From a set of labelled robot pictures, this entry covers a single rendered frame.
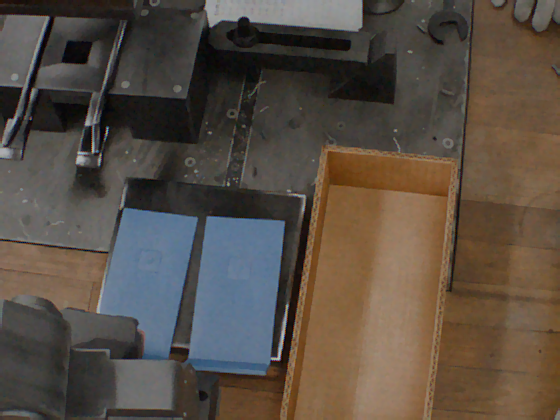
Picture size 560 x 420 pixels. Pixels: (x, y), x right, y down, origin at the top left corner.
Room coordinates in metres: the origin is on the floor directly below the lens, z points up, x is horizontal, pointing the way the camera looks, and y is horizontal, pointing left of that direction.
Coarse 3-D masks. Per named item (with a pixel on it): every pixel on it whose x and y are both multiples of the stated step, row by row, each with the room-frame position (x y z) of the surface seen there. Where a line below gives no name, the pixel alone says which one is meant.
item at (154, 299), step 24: (144, 216) 0.50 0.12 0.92; (168, 216) 0.49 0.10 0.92; (192, 216) 0.49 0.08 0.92; (120, 240) 0.48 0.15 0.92; (144, 240) 0.47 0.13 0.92; (168, 240) 0.47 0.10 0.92; (192, 240) 0.47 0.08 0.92; (120, 264) 0.45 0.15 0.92; (168, 264) 0.45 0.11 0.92; (120, 288) 0.43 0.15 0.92; (144, 288) 0.43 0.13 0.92; (168, 288) 0.42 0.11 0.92; (120, 312) 0.41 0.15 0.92; (144, 312) 0.40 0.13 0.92; (168, 312) 0.40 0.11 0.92; (168, 336) 0.38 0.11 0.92
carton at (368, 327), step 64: (320, 192) 0.47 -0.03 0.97; (384, 192) 0.49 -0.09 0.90; (448, 192) 0.48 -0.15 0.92; (320, 256) 0.44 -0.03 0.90; (384, 256) 0.43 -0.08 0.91; (448, 256) 0.39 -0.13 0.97; (320, 320) 0.38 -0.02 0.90; (384, 320) 0.37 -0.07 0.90; (320, 384) 0.32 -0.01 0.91; (384, 384) 0.31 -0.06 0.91
